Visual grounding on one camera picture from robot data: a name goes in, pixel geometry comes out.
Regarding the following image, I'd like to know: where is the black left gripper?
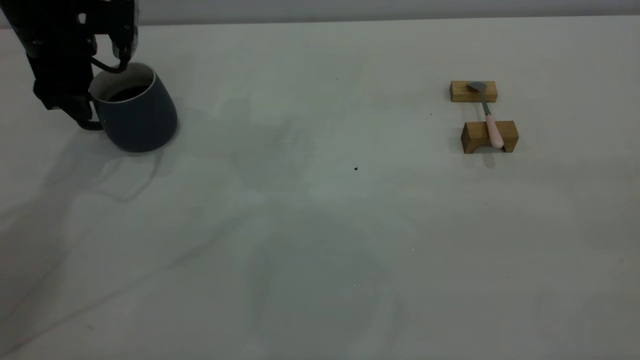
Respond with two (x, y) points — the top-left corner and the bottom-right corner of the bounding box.
(0, 0), (139, 125)

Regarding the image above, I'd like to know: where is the dark grey ceramic mug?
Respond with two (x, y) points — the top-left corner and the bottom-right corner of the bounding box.
(79, 61), (179, 153)

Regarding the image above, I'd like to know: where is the rectangular wooden block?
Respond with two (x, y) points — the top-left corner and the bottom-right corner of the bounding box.
(449, 80), (499, 103)

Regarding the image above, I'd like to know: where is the arched wooden block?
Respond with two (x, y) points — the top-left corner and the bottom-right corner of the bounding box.
(460, 120), (520, 154)

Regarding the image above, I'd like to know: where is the pink handled metal spoon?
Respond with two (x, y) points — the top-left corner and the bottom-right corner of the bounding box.
(467, 81), (505, 149)

